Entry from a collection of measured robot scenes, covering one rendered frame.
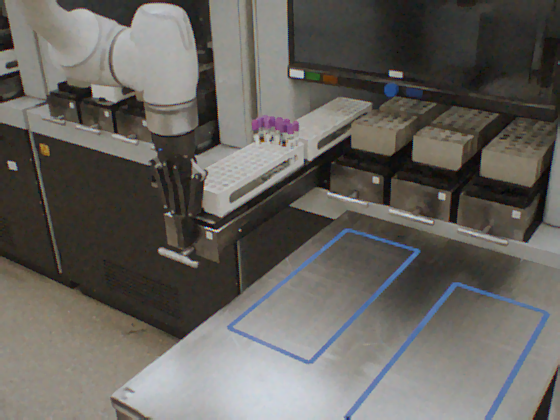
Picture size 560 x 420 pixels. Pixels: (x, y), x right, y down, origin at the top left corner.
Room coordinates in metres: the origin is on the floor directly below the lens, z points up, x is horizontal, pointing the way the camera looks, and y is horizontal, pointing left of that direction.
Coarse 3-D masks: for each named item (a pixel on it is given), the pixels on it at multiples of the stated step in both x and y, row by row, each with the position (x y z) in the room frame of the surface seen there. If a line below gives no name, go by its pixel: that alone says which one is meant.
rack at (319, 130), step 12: (324, 108) 1.60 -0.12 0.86; (336, 108) 1.59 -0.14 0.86; (348, 108) 1.58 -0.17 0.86; (360, 108) 1.58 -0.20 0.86; (300, 120) 1.51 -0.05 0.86; (312, 120) 1.51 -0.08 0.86; (324, 120) 1.50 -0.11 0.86; (336, 120) 1.50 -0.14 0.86; (348, 120) 1.51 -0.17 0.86; (300, 132) 1.43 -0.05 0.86; (312, 132) 1.42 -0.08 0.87; (324, 132) 1.42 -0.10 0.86; (336, 132) 1.55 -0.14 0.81; (348, 132) 1.52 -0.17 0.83; (312, 144) 1.38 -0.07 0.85; (324, 144) 1.49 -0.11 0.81; (312, 156) 1.38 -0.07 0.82
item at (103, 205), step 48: (240, 0) 1.63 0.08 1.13; (240, 48) 1.64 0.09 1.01; (240, 96) 1.64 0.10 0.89; (48, 144) 1.99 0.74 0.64; (96, 144) 1.85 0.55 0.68; (144, 144) 1.73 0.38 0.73; (240, 144) 1.65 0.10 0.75; (48, 192) 2.03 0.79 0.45; (96, 192) 1.88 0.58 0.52; (144, 192) 1.75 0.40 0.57; (96, 240) 1.90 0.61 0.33; (144, 240) 1.77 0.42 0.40; (240, 240) 1.57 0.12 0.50; (96, 288) 1.93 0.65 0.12; (144, 288) 1.79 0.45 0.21; (192, 288) 1.66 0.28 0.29; (240, 288) 1.56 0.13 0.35
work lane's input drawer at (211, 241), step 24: (336, 144) 1.46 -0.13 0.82; (312, 168) 1.36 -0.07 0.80; (264, 192) 1.22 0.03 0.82; (288, 192) 1.27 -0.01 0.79; (168, 216) 1.15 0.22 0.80; (216, 216) 1.12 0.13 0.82; (240, 216) 1.14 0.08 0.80; (264, 216) 1.20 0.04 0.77; (168, 240) 1.16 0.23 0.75; (216, 240) 1.08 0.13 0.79; (192, 264) 1.06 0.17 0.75
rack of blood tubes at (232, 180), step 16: (272, 144) 1.36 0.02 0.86; (224, 160) 1.28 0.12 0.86; (240, 160) 1.29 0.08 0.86; (256, 160) 1.28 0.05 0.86; (272, 160) 1.27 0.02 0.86; (208, 176) 1.21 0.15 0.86; (224, 176) 1.20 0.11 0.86; (240, 176) 1.20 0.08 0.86; (256, 176) 1.22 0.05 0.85; (272, 176) 1.30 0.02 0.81; (208, 192) 1.13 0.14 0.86; (224, 192) 1.13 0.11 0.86; (240, 192) 1.24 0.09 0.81; (256, 192) 1.21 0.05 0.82; (208, 208) 1.14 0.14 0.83; (224, 208) 1.13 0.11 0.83
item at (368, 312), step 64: (320, 256) 0.96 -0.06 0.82; (384, 256) 0.95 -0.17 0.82; (448, 256) 0.94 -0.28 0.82; (512, 256) 0.94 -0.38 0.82; (256, 320) 0.79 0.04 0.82; (320, 320) 0.78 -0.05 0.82; (384, 320) 0.78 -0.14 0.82; (448, 320) 0.77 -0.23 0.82; (512, 320) 0.77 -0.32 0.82; (128, 384) 0.66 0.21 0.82; (192, 384) 0.66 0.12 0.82; (256, 384) 0.65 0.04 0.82; (320, 384) 0.65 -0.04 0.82; (384, 384) 0.65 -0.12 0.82; (448, 384) 0.64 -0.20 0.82; (512, 384) 0.64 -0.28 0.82
